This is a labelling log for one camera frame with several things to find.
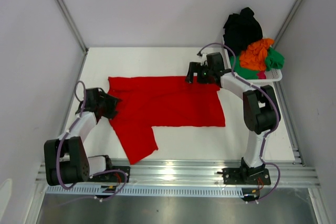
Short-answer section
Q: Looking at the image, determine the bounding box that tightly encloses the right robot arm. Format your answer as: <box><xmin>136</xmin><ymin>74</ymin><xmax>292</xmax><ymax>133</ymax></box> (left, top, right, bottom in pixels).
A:
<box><xmin>186</xmin><ymin>52</ymin><xmax>280</xmax><ymax>184</ymax></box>

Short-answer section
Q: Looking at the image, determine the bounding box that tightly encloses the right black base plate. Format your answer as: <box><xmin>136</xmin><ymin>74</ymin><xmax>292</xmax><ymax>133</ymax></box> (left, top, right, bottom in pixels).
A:
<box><xmin>216</xmin><ymin>166</ymin><xmax>271</xmax><ymax>185</ymax></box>

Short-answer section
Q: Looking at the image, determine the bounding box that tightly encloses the green t shirt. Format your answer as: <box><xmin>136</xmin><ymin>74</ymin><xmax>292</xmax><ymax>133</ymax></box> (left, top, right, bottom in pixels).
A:
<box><xmin>229</xmin><ymin>48</ymin><xmax>285</xmax><ymax>82</ymax></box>

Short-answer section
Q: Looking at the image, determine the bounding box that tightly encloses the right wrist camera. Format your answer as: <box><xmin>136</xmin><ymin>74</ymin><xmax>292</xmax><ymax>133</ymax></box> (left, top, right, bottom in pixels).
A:
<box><xmin>197</xmin><ymin>51</ymin><xmax>208</xmax><ymax>66</ymax></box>

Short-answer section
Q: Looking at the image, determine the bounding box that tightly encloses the white plastic basket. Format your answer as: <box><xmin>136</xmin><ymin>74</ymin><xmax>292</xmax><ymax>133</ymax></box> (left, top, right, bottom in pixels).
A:
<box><xmin>226</xmin><ymin>38</ymin><xmax>285</xmax><ymax>83</ymax></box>

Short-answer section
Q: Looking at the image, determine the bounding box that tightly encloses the corner metal profile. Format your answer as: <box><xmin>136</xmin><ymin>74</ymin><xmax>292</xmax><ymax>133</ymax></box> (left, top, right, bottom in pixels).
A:
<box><xmin>55</xmin><ymin>0</ymin><xmax>88</xmax><ymax>53</ymax></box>
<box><xmin>274</xmin><ymin>0</ymin><xmax>304</xmax><ymax>47</ymax></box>

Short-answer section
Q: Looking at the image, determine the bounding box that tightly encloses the aluminium mounting rail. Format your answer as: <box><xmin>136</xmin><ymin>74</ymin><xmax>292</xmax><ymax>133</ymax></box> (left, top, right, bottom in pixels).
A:
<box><xmin>35</xmin><ymin>157</ymin><xmax>321</xmax><ymax>188</ymax></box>

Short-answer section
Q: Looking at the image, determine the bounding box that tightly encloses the red t shirt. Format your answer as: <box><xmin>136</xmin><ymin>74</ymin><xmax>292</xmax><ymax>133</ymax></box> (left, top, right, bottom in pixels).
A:
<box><xmin>108</xmin><ymin>76</ymin><xmax>225</xmax><ymax>165</ymax></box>

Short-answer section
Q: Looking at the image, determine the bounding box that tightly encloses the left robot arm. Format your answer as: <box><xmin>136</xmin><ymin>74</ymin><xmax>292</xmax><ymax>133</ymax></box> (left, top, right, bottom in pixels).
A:
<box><xmin>44</xmin><ymin>88</ymin><xmax>122</xmax><ymax>189</ymax></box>

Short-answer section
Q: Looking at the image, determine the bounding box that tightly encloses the slotted cable duct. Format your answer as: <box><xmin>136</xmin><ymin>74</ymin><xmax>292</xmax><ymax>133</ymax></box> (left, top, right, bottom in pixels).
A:
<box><xmin>46</xmin><ymin>185</ymin><xmax>244</xmax><ymax>198</ymax></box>

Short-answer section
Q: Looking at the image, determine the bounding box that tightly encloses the black t shirt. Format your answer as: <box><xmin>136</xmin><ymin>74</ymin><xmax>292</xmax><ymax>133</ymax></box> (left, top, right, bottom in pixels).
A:
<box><xmin>223</xmin><ymin>7</ymin><xmax>263</xmax><ymax>56</ymax></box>

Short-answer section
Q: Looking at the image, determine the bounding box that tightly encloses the orange t shirt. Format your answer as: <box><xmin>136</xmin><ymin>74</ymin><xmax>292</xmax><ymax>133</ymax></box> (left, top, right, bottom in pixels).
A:
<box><xmin>239</xmin><ymin>38</ymin><xmax>275</xmax><ymax>71</ymax></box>

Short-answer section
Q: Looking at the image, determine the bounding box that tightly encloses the pink cloth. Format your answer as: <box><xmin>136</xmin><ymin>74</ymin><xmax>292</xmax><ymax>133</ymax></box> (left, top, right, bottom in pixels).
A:
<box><xmin>257</xmin><ymin>71</ymin><xmax>267</xmax><ymax>80</ymax></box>

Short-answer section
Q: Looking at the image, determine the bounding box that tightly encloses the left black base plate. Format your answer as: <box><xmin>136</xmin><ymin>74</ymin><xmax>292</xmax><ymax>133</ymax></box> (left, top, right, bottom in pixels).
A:
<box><xmin>88</xmin><ymin>166</ymin><xmax>131</xmax><ymax>183</ymax></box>

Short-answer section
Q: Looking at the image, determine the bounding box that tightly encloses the right corner metal profile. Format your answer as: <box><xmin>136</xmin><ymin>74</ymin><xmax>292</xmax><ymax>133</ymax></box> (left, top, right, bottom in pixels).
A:
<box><xmin>274</xmin><ymin>0</ymin><xmax>304</xmax><ymax>47</ymax></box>

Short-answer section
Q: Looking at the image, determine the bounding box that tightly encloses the left corner metal profile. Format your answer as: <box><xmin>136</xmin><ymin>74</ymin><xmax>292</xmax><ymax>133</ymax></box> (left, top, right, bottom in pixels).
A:
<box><xmin>55</xmin><ymin>0</ymin><xmax>88</xmax><ymax>53</ymax></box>

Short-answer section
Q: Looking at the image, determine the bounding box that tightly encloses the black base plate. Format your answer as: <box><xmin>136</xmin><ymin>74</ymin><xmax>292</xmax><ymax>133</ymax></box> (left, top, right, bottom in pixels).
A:
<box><xmin>88</xmin><ymin>166</ymin><xmax>131</xmax><ymax>183</ymax></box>
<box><xmin>216</xmin><ymin>166</ymin><xmax>271</xmax><ymax>185</ymax></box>

